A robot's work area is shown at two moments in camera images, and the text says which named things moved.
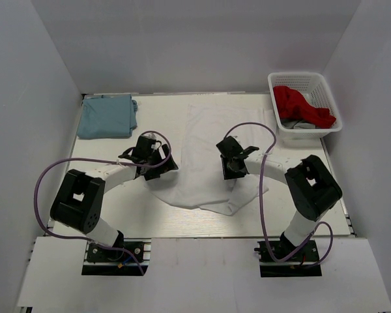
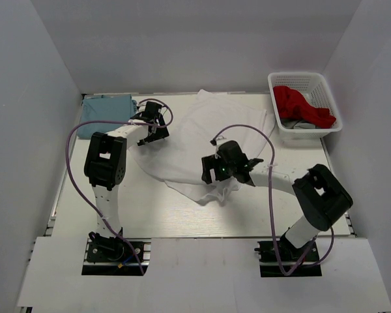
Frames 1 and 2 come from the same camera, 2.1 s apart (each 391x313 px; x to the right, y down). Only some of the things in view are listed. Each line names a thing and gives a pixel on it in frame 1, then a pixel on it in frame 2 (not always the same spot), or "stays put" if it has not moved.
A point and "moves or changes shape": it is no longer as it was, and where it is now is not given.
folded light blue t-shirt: x=107 y=116 stays put
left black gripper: x=170 y=165 to x=161 y=133
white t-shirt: x=198 y=182 moves or changes shape
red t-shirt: x=292 y=104 stays put
